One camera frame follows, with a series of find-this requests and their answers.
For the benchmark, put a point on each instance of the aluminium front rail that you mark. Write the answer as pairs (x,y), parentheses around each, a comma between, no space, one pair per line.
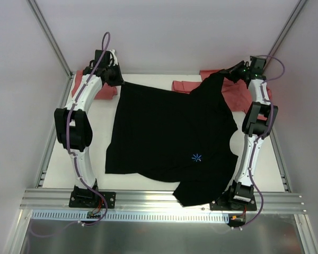
(155,201)

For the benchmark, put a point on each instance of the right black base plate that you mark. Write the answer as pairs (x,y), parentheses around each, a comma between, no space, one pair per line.
(226,203)

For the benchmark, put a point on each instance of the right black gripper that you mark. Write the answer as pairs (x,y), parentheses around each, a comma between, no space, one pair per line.
(233,71)

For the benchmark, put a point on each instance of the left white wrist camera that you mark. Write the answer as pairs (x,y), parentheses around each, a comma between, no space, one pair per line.
(113,58)

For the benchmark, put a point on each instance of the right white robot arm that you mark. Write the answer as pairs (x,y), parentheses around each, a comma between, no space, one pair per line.
(256,126)

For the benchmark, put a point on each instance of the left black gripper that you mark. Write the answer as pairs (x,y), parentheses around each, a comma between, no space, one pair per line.
(115,78)

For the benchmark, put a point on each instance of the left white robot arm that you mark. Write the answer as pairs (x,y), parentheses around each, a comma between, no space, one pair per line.
(73,129)

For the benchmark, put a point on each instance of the crumpled red t shirt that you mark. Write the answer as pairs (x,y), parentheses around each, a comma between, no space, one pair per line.
(236,95)

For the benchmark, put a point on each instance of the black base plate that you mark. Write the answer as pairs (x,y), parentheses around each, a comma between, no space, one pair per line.
(106,199)
(226,203)

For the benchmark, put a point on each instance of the black t shirt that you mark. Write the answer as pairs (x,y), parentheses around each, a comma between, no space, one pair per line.
(175,137)

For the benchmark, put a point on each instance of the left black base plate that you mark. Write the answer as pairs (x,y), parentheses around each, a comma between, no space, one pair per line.
(106,199)

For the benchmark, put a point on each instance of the folded red t shirt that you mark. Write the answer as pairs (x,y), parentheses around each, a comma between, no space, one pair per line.
(105,93)

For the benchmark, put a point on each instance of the white slotted cable duct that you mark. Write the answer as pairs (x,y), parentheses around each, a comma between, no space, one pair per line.
(125,216)

